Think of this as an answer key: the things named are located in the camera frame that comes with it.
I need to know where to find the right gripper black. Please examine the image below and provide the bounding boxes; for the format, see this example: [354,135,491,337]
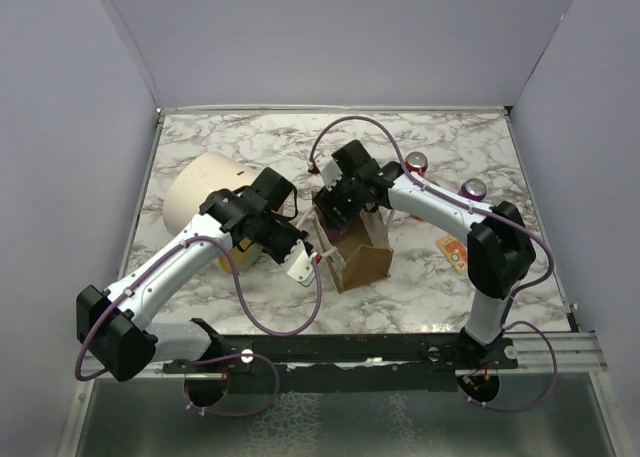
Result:
[313,171,364,230]

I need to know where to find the purple soda can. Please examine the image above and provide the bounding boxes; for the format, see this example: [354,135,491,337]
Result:
[324,228,347,243]
[459,178,487,202]

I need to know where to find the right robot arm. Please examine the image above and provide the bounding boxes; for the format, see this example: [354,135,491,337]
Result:
[310,140,536,368]

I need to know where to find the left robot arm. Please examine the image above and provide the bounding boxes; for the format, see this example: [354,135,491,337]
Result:
[76,168,316,382]

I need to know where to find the white round box colourful lid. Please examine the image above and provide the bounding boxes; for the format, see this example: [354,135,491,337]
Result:
[162,153,270,274]

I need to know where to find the orange spiral notebook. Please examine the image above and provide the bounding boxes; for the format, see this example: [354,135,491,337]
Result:
[437,234,468,274]

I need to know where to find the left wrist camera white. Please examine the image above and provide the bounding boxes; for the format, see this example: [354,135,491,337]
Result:
[282,248,315,287]

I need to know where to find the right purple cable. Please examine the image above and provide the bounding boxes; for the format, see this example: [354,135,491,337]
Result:
[308,115,560,412]

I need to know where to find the black mounting rail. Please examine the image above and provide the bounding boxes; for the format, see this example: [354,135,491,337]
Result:
[163,332,518,394]

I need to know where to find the aluminium side rail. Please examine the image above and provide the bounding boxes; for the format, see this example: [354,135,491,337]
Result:
[505,324,608,373]

